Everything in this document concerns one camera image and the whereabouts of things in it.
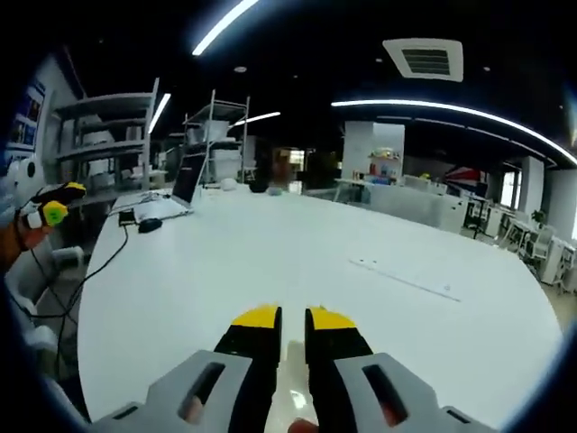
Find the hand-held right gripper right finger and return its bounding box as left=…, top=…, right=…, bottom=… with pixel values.
left=304, top=306, right=497, bottom=433

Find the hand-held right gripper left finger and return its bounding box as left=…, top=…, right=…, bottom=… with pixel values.
left=92, top=305, right=283, bottom=433

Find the white tabletop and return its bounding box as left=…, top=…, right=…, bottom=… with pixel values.
left=77, top=182, right=565, bottom=430

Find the person's left hand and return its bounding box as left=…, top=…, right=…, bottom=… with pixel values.
left=0, top=219, right=51, bottom=272

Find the large grey metal shelf rack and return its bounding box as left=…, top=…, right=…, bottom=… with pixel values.
left=52, top=77, right=160, bottom=209

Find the white armchair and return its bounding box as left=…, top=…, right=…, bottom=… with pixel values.
left=6, top=244, right=86, bottom=357

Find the white laptop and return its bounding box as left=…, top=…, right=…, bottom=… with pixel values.
left=133, top=152, right=210, bottom=221

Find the shelf with colourful items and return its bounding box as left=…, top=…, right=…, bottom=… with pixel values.
left=366, top=147, right=403, bottom=182

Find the short ceiling light strip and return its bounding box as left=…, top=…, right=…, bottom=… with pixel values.
left=228, top=111, right=282, bottom=129

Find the long curved ceiling light strip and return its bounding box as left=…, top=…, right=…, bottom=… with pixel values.
left=191, top=0, right=261, bottom=57

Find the straight ceiling light strip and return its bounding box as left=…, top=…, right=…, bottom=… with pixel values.
left=330, top=99, right=577, bottom=166

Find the square ceiling air vent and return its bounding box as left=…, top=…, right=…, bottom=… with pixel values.
left=381, top=37, right=465, bottom=84

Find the wall poster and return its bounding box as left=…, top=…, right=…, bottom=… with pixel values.
left=7, top=82, right=47, bottom=149

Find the black laptop cable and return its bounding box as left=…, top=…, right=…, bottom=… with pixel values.
left=53, top=224, right=131, bottom=378

